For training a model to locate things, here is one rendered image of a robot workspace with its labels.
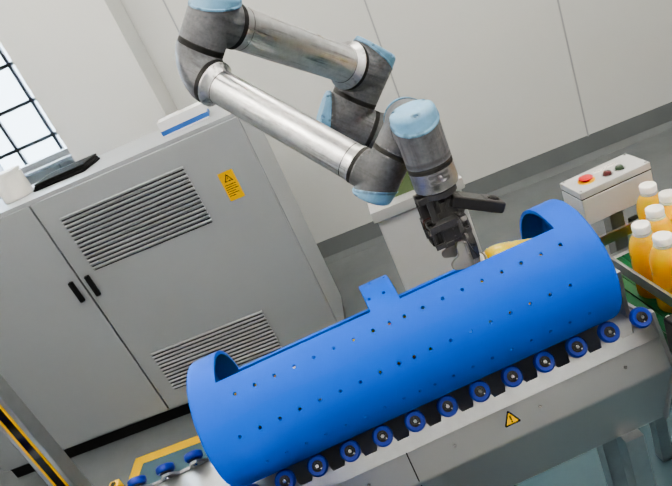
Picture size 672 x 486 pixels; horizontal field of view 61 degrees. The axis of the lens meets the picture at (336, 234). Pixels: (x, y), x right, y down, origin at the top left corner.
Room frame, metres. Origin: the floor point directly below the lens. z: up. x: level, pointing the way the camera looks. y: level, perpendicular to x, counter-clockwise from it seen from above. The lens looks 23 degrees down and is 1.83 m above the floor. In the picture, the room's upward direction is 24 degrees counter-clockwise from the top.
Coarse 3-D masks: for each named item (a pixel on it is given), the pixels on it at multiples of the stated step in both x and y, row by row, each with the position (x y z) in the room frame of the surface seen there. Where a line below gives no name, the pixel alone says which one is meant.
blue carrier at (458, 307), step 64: (512, 256) 0.96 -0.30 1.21; (576, 256) 0.93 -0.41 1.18; (384, 320) 0.95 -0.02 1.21; (448, 320) 0.92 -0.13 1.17; (512, 320) 0.90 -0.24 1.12; (576, 320) 0.90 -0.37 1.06; (192, 384) 0.99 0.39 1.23; (256, 384) 0.94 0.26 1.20; (320, 384) 0.91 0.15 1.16; (384, 384) 0.89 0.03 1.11; (448, 384) 0.90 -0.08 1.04; (256, 448) 0.89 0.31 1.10; (320, 448) 0.91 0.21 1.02
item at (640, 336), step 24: (648, 336) 0.92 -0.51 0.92; (576, 360) 0.93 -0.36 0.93; (600, 360) 0.92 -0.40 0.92; (504, 384) 0.94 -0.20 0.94; (528, 384) 0.93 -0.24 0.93; (552, 384) 0.92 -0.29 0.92; (480, 408) 0.92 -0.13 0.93; (432, 432) 0.92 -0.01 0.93; (360, 456) 0.93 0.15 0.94; (384, 456) 0.92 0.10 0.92; (312, 480) 0.93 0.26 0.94; (336, 480) 0.91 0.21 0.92
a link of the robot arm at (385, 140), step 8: (392, 104) 1.18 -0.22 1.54; (400, 104) 1.14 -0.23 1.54; (384, 120) 1.20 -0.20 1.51; (384, 128) 1.15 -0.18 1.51; (384, 136) 1.14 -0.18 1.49; (392, 136) 1.12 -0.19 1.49; (384, 144) 1.14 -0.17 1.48; (392, 144) 1.13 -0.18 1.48; (392, 152) 1.12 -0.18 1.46; (400, 152) 1.12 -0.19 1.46
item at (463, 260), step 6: (462, 240) 1.02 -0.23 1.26; (456, 246) 1.01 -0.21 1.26; (462, 246) 1.01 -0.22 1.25; (462, 252) 1.01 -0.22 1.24; (468, 252) 1.01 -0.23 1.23; (456, 258) 1.01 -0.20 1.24; (462, 258) 1.01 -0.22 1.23; (468, 258) 1.01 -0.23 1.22; (456, 264) 1.01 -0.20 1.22; (462, 264) 1.01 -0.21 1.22; (468, 264) 1.01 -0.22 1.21
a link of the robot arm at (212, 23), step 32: (192, 0) 1.48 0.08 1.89; (224, 0) 1.45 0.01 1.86; (192, 32) 1.46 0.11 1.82; (224, 32) 1.47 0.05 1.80; (256, 32) 1.53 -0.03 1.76; (288, 32) 1.60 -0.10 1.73; (288, 64) 1.64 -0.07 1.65; (320, 64) 1.68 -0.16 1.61; (352, 64) 1.75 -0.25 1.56; (384, 64) 1.80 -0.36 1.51; (352, 96) 1.80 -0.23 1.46
